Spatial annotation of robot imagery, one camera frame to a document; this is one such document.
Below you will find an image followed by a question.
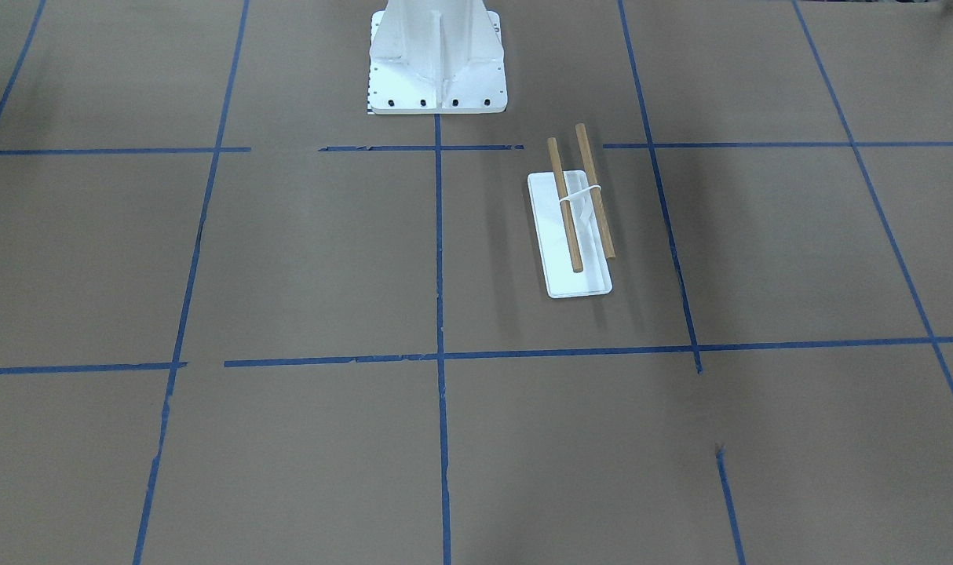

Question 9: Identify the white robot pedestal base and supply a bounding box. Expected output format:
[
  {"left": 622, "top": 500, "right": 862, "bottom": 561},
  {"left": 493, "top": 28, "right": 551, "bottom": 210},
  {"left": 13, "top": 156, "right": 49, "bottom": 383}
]
[{"left": 367, "top": 1, "right": 509, "bottom": 115}]

